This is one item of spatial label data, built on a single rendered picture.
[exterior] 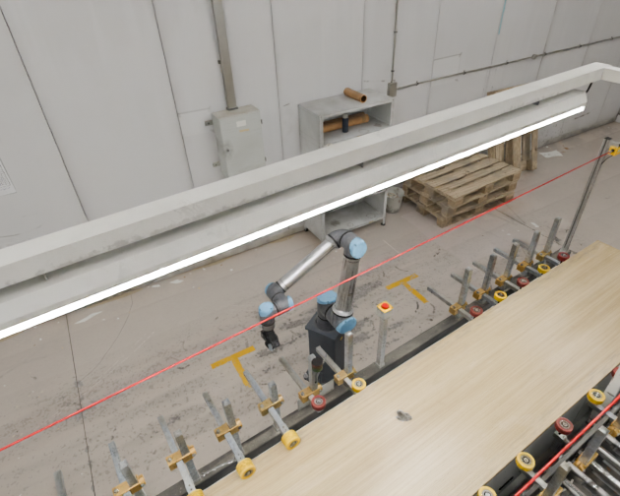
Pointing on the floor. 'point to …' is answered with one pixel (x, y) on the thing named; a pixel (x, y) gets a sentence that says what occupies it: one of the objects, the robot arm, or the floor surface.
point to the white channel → (442, 120)
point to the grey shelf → (377, 102)
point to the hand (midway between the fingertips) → (273, 349)
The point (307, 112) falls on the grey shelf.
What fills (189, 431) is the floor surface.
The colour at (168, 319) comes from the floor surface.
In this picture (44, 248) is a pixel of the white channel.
